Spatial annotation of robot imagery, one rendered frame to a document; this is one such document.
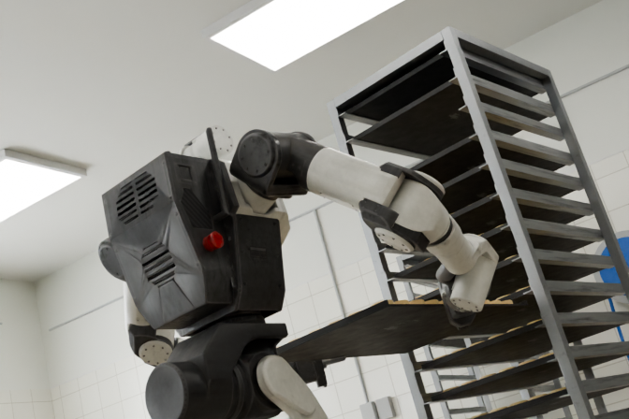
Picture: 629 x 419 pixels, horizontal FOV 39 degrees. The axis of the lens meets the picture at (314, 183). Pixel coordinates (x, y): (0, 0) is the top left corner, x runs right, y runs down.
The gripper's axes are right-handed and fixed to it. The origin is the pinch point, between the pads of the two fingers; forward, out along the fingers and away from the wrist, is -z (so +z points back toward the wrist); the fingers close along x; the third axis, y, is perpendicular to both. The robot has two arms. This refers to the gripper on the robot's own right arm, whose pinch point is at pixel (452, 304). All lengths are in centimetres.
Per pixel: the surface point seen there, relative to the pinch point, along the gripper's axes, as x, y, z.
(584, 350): -13, -41, -40
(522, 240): 16.1, -30.0, -26.4
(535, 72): 78, -68, -64
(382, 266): 26, 1, -58
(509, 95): 66, -50, -50
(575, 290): 3, -47, -46
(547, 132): 57, -64, -63
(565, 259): 13, -48, -47
